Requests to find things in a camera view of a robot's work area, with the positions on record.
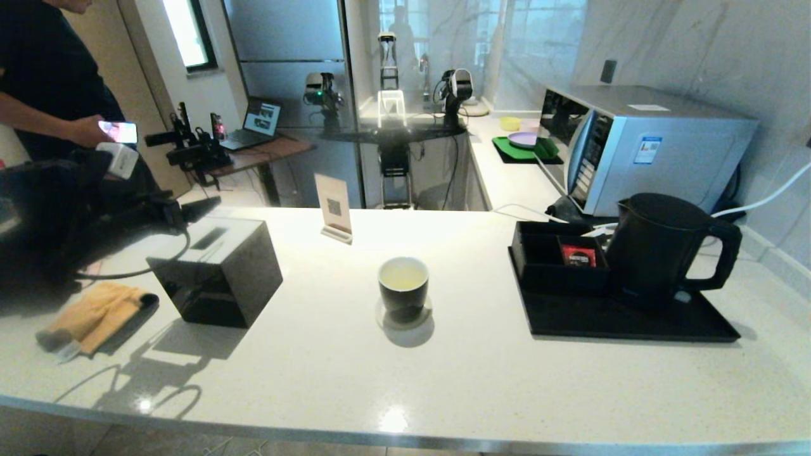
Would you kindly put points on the black cube tissue box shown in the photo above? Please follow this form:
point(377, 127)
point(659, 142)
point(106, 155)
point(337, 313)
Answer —
point(215, 272)

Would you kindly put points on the smartphone with lit screen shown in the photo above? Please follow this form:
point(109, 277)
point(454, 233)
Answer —
point(120, 132)

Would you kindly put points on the pink bowl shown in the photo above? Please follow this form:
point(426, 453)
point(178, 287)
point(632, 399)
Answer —
point(529, 123)

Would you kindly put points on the black curved desk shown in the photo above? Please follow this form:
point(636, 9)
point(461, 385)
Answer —
point(393, 132)

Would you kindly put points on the green mat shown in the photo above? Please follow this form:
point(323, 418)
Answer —
point(507, 151)

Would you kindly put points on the grey camera device green light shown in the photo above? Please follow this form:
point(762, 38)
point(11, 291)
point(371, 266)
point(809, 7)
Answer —
point(320, 88)

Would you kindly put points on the open laptop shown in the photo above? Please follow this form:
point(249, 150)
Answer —
point(260, 123)

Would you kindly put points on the white plate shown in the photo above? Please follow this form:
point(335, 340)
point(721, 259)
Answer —
point(523, 138)

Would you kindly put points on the dark framed window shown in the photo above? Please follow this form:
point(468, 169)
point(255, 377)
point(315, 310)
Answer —
point(190, 31)

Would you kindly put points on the silver refrigerator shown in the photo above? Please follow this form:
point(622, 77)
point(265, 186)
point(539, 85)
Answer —
point(285, 31)

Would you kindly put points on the black rectangular serving tray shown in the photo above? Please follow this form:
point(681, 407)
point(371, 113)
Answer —
point(633, 323)

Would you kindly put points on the brown wooden table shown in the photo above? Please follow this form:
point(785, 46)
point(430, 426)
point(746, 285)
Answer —
point(279, 149)

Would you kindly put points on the dark grey power plug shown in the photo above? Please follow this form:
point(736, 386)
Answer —
point(570, 210)

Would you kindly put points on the black electric kettle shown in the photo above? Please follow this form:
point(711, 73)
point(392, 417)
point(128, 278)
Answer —
point(652, 259)

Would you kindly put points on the silver microwave oven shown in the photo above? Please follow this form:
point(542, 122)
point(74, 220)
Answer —
point(665, 158)

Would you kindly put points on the black white robot stand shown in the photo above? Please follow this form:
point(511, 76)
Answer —
point(395, 164)

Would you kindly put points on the yellow bowl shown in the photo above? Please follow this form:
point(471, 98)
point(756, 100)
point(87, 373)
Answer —
point(510, 122)

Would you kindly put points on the black compartment sachet box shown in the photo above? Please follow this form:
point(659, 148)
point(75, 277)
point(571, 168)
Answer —
point(538, 275)

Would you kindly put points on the QR code sign stand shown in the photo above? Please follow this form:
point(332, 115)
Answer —
point(334, 206)

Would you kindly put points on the person in black shirt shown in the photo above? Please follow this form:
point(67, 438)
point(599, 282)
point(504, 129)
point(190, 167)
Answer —
point(51, 76)

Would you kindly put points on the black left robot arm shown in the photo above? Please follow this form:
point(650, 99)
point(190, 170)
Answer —
point(44, 215)

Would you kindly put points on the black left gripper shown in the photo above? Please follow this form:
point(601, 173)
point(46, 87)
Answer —
point(149, 212)

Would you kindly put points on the orange grey cleaning cloth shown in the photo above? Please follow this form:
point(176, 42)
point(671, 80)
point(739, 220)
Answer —
point(95, 316)

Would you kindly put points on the black mug white inside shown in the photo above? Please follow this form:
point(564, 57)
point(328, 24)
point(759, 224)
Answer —
point(403, 291)

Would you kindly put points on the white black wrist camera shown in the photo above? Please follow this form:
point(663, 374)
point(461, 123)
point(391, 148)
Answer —
point(119, 159)

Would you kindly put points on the black wall outlet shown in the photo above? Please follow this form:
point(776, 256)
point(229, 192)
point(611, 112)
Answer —
point(609, 71)

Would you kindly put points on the red sachet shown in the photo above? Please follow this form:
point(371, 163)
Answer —
point(580, 256)

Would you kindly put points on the white round saucer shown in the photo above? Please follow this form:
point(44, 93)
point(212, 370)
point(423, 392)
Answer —
point(386, 320)

